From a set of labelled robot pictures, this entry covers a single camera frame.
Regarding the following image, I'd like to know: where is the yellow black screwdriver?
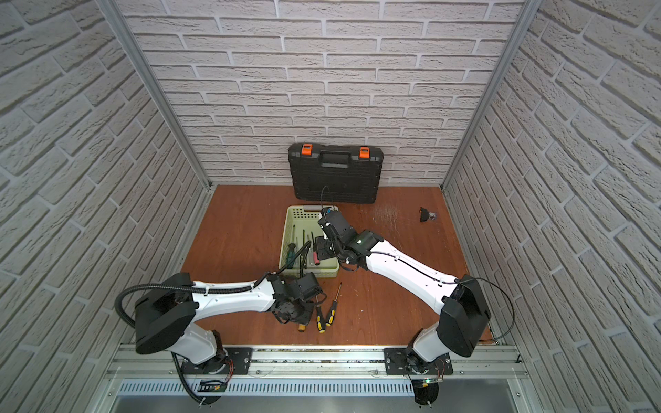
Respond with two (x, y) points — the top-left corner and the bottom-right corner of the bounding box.
(315, 303), (326, 333)
(325, 283), (342, 327)

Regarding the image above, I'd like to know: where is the pink handle screwdriver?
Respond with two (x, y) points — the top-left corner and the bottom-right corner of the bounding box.
(311, 232), (320, 267)

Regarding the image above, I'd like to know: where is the clear purple handle screwdriver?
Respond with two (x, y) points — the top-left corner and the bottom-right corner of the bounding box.
(301, 230), (310, 269)

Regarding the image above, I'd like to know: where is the green black handle screwdriver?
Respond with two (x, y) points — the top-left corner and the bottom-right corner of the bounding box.
(286, 225), (296, 269)

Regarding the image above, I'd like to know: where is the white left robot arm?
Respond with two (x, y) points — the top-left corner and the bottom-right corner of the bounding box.
(115, 241), (323, 366)

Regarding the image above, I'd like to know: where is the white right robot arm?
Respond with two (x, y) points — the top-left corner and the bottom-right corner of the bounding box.
(323, 228), (492, 369)

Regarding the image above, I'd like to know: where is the green perforated plastic bin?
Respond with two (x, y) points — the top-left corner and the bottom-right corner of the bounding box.
(278, 205), (339, 279)

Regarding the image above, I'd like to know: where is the black plastic tool case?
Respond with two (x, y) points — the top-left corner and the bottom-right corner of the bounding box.
(287, 143), (384, 204)

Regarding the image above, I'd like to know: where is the small black round object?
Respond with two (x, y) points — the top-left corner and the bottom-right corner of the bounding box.
(419, 208), (437, 222)

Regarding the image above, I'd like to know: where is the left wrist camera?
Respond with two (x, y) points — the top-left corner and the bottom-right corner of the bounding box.
(283, 272), (324, 302)

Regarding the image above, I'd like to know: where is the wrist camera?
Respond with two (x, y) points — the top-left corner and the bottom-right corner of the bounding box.
(318, 210), (357, 244)
(283, 272), (324, 302)

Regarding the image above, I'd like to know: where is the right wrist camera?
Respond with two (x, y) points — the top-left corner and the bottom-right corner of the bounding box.
(318, 210), (357, 244)

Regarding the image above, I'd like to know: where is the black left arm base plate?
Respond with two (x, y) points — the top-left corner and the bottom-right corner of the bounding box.
(182, 347), (253, 376)

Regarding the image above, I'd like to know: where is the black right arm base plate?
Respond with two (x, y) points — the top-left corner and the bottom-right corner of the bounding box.
(384, 348), (454, 377)

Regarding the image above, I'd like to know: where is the aluminium front rail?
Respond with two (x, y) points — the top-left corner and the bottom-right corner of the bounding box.
(102, 342), (533, 399)

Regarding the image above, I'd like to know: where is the aluminium corner frame post left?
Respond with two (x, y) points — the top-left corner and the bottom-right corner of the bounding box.
(97, 0), (213, 190)

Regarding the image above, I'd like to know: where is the aluminium corner frame post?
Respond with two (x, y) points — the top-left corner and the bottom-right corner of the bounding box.
(439, 0), (542, 192)
(97, 0), (213, 190)

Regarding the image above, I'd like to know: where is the aluminium corner frame post right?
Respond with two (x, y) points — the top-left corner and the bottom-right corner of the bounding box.
(439, 0), (542, 192)

